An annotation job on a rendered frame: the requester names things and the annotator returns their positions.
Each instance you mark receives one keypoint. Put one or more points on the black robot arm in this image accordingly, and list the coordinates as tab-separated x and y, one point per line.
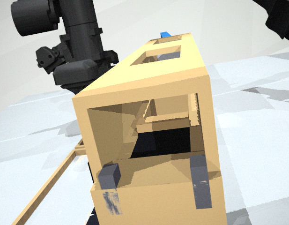
38	16

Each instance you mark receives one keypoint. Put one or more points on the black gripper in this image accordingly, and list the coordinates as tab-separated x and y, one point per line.
89	60

